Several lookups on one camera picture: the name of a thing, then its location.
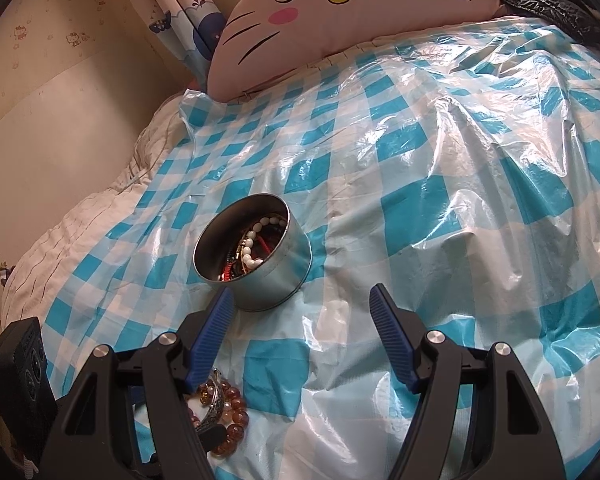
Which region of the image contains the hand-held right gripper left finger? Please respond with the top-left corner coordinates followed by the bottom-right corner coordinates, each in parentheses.
top-left (39, 286), bottom-right (236, 480)

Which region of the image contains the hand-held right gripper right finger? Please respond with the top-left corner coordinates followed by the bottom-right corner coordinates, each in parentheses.
top-left (369, 282), bottom-right (566, 480)

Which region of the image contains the silver bangle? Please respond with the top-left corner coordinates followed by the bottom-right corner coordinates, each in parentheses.
top-left (192, 369), bottom-right (232, 434)

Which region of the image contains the amber bead bracelet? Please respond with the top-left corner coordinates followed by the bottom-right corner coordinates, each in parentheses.
top-left (185, 379), bottom-right (251, 459)

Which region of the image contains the red bead bracelet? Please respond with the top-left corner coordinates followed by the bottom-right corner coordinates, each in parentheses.
top-left (218, 236), bottom-right (274, 282)

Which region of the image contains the round metal tin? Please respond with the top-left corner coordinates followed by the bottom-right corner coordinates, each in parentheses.
top-left (193, 193), bottom-right (313, 312)

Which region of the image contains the gold chain bracelet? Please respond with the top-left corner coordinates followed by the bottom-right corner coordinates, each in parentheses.
top-left (231, 239), bottom-right (252, 267)

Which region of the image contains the white bead bracelet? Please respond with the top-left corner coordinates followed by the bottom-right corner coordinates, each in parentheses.
top-left (239, 213), bottom-right (289, 272)

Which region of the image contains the white quilt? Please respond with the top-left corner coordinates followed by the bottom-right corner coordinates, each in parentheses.
top-left (0, 94), bottom-right (192, 322)

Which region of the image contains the blue checked plastic sheet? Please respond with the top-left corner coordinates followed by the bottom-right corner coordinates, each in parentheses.
top-left (0, 14), bottom-right (600, 480)

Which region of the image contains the pink cat face pillow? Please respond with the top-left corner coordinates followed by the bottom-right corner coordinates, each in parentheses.
top-left (206, 0), bottom-right (506, 104)

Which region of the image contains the whale print curtain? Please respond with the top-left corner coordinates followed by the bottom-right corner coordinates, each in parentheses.
top-left (130, 0), bottom-right (229, 82)

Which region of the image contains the black puffer jacket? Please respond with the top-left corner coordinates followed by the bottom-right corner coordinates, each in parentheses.
top-left (484, 0), bottom-right (600, 50)

